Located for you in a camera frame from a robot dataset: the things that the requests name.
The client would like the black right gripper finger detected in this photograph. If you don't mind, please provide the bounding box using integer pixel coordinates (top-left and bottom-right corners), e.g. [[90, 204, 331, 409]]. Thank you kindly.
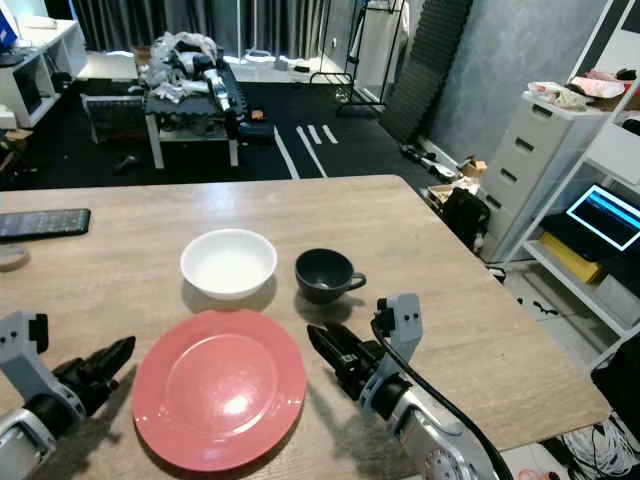
[[306, 323, 367, 359], [312, 338, 361, 387]]

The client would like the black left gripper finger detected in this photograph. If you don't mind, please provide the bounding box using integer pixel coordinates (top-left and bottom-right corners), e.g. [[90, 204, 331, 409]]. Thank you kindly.
[[88, 336, 137, 369], [92, 362, 132, 395]]

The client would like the pink round plate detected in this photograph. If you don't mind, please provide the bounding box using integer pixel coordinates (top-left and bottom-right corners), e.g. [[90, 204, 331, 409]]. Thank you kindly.
[[132, 309, 307, 472]]

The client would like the dark grey cup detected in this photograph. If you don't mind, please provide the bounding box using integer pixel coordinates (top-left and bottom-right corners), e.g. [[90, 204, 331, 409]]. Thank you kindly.
[[295, 248, 368, 305]]

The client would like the white ceramic bowl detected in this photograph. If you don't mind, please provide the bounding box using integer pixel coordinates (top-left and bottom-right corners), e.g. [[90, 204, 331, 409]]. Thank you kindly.
[[180, 229, 277, 300]]

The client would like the black smartphone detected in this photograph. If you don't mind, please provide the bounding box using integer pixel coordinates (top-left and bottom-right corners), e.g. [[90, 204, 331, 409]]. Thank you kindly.
[[0, 208, 92, 241]]

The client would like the black backpack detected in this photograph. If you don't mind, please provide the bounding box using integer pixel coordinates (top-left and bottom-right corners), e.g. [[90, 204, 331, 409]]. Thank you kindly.
[[440, 187, 492, 251]]

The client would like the small brown cardboard box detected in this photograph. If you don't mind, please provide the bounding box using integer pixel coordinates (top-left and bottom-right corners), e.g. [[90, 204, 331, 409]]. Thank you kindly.
[[455, 157, 488, 182]]

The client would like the white metal shelf rack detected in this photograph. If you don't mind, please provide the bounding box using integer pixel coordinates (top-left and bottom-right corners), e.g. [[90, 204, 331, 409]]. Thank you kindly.
[[505, 60, 640, 341]]

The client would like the yellow box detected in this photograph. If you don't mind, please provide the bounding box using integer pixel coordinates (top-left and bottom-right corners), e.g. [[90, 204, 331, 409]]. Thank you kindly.
[[538, 230, 606, 287]]

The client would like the black crate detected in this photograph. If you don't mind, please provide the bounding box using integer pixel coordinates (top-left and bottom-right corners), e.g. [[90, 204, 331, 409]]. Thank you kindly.
[[82, 97, 151, 145]]

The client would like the white work table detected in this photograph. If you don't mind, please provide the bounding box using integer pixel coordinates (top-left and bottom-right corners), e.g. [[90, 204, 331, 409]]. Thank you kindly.
[[145, 60, 247, 169]]

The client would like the white drawer cabinet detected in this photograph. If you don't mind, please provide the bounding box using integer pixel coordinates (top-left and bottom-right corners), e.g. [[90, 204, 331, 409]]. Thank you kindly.
[[480, 92, 606, 263]]

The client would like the black clothes rack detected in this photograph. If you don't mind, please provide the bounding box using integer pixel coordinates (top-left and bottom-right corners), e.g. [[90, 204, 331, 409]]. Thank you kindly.
[[336, 0, 408, 117]]

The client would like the open laptop blue screen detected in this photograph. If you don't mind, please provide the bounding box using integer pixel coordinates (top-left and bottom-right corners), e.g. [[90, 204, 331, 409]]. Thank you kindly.
[[565, 185, 640, 252]]

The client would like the white shelf unit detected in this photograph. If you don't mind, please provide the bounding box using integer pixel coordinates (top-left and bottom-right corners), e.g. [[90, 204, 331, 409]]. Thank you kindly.
[[0, 18, 88, 129]]

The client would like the dark acoustic foam panel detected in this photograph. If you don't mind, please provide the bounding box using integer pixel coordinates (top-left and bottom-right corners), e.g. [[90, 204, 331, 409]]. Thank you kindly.
[[380, 0, 476, 146]]

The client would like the pile of grey clothes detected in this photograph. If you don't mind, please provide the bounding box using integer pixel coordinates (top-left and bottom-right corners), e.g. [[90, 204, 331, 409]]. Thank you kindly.
[[148, 32, 221, 103]]

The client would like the crumpled light cloth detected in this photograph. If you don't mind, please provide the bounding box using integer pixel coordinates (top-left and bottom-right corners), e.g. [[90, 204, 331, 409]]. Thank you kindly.
[[528, 80, 597, 112]]

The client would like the dark grey curtain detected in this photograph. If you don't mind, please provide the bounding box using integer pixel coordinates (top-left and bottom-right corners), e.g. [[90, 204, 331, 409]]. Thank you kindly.
[[72, 0, 327, 59]]

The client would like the blue bag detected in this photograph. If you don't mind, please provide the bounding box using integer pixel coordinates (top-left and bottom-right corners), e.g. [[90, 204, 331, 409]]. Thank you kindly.
[[0, 10, 21, 51]]

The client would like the light grey right wrist camera mount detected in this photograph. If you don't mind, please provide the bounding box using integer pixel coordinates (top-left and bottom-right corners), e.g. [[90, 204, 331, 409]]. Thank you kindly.
[[360, 293, 423, 411]]

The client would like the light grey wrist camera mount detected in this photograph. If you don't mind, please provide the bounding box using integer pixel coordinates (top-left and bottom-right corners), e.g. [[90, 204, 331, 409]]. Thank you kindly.
[[0, 310, 83, 431], [360, 293, 423, 411]]

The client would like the light grey left wrist camera mount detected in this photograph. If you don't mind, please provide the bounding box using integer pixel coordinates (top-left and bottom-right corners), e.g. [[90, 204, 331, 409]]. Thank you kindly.
[[0, 310, 83, 431]]

